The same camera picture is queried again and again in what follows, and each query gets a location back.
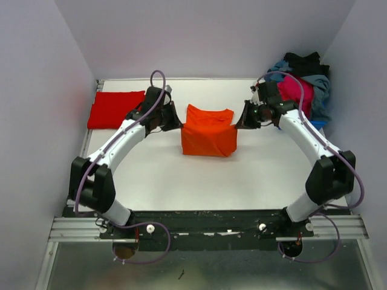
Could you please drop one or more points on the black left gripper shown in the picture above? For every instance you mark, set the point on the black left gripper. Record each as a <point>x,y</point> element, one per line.
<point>175,122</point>

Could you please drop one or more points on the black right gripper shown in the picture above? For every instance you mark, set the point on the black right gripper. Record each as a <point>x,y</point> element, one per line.
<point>245,122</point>

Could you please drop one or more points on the orange t shirt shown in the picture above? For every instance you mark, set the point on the orange t shirt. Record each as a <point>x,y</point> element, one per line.
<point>208,133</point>

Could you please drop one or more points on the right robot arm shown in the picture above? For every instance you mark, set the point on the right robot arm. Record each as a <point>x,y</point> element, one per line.
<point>331,175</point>

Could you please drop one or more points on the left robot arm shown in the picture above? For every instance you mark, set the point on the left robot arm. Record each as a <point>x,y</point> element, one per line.
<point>91,178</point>

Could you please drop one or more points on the magenta t shirt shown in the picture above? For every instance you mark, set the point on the magenta t shirt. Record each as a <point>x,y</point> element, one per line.
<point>290,90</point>

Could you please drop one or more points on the grey blue t shirt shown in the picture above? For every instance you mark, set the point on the grey blue t shirt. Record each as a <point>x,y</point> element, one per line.
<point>321,85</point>

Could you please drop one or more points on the blue plastic bin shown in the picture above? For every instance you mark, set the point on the blue plastic bin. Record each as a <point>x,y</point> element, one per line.
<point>317,124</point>

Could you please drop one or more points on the folded red t shirt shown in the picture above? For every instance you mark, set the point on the folded red t shirt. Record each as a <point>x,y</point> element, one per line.
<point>110,108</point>

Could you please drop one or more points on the black t shirt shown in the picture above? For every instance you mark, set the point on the black t shirt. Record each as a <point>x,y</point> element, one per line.
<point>306,66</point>

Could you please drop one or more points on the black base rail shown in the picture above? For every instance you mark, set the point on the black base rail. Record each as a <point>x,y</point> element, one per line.
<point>206,230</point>

